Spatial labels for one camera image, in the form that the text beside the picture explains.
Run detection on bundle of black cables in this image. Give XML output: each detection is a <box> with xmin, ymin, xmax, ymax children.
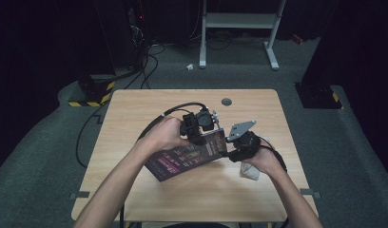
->
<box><xmin>124</xmin><ymin>44</ymin><xmax>166</xmax><ymax>90</ymax></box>

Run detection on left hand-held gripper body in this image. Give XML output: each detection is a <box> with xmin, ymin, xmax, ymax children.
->
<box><xmin>179</xmin><ymin>107</ymin><xmax>223</xmax><ymax>141</ymax></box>

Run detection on white metal stand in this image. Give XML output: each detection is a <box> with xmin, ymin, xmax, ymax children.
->
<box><xmin>199</xmin><ymin>0</ymin><xmax>286</xmax><ymax>71</ymax></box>

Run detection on person's left hand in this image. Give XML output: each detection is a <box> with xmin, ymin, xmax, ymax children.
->
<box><xmin>140</xmin><ymin>115</ymin><xmax>192</xmax><ymax>154</ymax></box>

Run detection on hand-held gripper black cable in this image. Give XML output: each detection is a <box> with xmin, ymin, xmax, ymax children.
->
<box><xmin>259</xmin><ymin>139</ymin><xmax>290</xmax><ymax>228</ymax></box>
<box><xmin>119</xmin><ymin>102</ymin><xmax>209</xmax><ymax>228</ymax></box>

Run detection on dark equipment rack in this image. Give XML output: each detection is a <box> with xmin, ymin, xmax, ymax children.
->
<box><xmin>126</xmin><ymin>0</ymin><xmax>148</xmax><ymax>70</ymax></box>

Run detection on grey cleaning cloth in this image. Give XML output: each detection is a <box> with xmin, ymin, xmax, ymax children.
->
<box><xmin>239</xmin><ymin>136</ymin><xmax>272</xmax><ymax>181</ymax></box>

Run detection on black stand base yellow stripes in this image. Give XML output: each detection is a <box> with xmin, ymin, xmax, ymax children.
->
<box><xmin>294</xmin><ymin>82</ymin><xmax>344</xmax><ymax>110</ymax></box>
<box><xmin>68</xmin><ymin>74</ymin><xmax>116</xmax><ymax>107</ymax></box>

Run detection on person's right hand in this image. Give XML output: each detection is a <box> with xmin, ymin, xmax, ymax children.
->
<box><xmin>242</xmin><ymin>145</ymin><xmax>287</xmax><ymax>179</ymax></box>

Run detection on right hand-held gripper black cable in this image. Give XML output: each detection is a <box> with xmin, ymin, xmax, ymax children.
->
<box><xmin>259</xmin><ymin>139</ymin><xmax>290</xmax><ymax>228</ymax></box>

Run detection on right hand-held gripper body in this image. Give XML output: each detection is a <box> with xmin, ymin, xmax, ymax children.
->
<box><xmin>225</xmin><ymin>120</ymin><xmax>262</xmax><ymax>160</ymax></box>

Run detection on black floor cable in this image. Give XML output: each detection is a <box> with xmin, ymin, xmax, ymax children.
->
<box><xmin>75</xmin><ymin>103</ymin><xmax>109</xmax><ymax>169</ymax></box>

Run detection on red cover magazine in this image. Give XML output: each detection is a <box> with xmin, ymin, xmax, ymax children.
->
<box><xmin>144</xmin><ymin>127</ymin><xmax>230</xmax><ymax>183</ymax></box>

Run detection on left hand-held gripper black cable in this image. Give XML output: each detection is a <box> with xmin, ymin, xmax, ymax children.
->
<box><xmin>119</xmin><ymin>102</ymin><xmax>209</xmax><ymax>228</ymax></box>

